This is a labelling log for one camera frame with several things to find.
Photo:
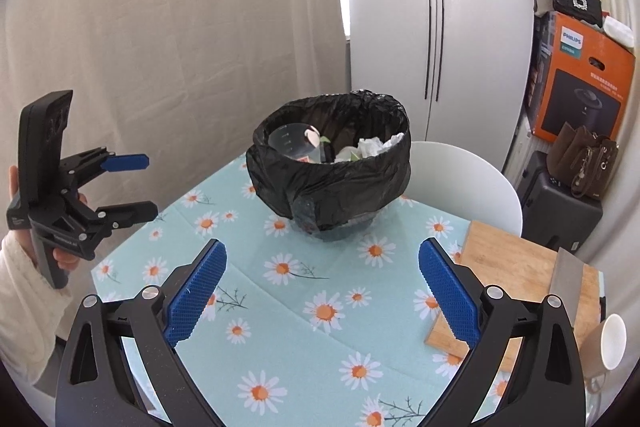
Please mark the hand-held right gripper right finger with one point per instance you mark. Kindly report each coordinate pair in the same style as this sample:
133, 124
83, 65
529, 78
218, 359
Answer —
450, 292

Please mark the beige cup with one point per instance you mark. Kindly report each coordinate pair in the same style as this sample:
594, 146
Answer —
612, 342

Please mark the brown leather handbag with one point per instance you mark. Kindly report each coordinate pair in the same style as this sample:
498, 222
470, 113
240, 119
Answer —
585, 162

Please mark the person's left hand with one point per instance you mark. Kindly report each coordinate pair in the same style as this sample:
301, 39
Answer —
67, 261

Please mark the white chair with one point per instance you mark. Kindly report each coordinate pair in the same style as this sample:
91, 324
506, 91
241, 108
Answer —
465, 187

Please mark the black pouch with white emblem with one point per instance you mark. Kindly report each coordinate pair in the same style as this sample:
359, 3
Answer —
575, 2

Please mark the clear plastic measuring cup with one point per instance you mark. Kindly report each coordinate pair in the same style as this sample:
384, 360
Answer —
292, 142

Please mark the daisy print tablecloth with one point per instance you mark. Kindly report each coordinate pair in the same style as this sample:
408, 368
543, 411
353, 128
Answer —
300, 337

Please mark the waste bin with black bag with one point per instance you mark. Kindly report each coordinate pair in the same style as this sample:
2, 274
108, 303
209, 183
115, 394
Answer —
325, 187

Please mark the white wardrobe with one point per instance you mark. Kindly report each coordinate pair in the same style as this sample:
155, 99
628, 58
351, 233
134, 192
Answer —
390, 32

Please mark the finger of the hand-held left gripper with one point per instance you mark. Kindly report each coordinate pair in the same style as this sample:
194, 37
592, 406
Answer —
127, 162
135, 212

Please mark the large white tissue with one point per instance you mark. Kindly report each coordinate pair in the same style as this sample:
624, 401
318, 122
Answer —
372, 146

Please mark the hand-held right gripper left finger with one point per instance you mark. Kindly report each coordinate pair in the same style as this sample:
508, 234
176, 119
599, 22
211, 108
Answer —
195, 292

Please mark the person's left forearm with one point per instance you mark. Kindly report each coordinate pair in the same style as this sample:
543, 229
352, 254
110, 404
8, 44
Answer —
25, 307

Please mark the beige curtain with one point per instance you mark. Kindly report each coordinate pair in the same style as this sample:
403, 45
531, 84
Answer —
175, 32

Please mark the orange cardboard box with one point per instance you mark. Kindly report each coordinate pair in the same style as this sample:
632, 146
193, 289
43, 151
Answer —
595, 72

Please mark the black suitcase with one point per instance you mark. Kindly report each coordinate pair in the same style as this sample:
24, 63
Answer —
550, 207

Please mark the wooden cutting board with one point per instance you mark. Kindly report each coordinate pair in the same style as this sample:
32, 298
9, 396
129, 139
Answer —
510, 257

